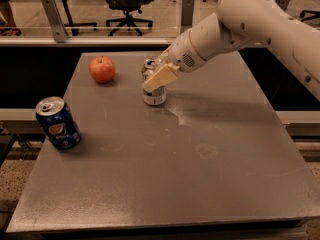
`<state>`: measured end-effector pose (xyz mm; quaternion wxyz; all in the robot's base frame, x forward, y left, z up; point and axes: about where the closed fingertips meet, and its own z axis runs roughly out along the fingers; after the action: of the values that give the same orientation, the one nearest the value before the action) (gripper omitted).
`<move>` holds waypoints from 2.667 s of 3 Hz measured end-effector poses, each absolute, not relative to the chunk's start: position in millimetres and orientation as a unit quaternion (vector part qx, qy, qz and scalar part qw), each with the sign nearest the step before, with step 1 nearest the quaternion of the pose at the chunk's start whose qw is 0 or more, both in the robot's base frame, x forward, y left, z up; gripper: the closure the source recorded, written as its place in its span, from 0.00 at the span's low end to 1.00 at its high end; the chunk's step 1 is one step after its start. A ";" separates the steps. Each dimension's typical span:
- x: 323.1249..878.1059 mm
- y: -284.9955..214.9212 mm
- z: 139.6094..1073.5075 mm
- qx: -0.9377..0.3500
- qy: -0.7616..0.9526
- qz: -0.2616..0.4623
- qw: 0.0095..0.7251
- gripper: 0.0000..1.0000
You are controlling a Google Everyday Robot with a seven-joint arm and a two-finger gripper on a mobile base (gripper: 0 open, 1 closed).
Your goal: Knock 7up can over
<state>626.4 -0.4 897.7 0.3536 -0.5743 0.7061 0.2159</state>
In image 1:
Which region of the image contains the blue pepsi can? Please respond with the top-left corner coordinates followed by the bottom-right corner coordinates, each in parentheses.
top-left (35, 96), bottom-right (81, 150)

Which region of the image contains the red apple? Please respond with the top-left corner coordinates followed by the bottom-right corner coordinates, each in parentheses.
top-left (89, 56), bottom-right (115, 84)

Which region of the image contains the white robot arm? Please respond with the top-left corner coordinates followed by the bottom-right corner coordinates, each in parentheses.
top-left (142, 0), bottom-right (320, 99)

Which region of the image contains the middle metal railing bracket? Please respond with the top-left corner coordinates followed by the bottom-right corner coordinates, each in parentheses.
top-left (180, 0), bottom-right (194, 33)

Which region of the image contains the silver green 7up can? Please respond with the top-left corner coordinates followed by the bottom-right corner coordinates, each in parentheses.
top-left (141, 59), bottom-right (167, 106)

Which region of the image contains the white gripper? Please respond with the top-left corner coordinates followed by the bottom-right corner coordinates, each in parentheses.
top-left (143, 30), bottom-right (206, 91)

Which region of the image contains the grey table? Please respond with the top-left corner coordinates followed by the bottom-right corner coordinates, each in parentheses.
top-left (8, 52), bottom-right (320, 234)

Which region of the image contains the metal railing bracket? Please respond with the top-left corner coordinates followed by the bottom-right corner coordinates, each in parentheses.
top-left (276, 0), bottom-right (291, 11)
top-left (180, 0), bottom-right (194, 33)
top-left (41, 0), bottom-right (68, 43)

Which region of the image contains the black stand with base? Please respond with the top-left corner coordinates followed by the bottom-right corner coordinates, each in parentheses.
top-left (61, 0), bottom-right (97, 36)

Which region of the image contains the left metal railing bracket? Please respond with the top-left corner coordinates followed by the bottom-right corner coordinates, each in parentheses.
top-left (41, 0), bottom-right (68, 43)

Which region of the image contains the right metal railing bracket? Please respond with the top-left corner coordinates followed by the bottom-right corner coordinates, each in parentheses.
top-left (276, 0), bottom-right (291, 11)

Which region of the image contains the black office chair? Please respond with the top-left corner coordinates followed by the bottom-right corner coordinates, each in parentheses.
top-left (105, 0), bottom-right (155, 36)

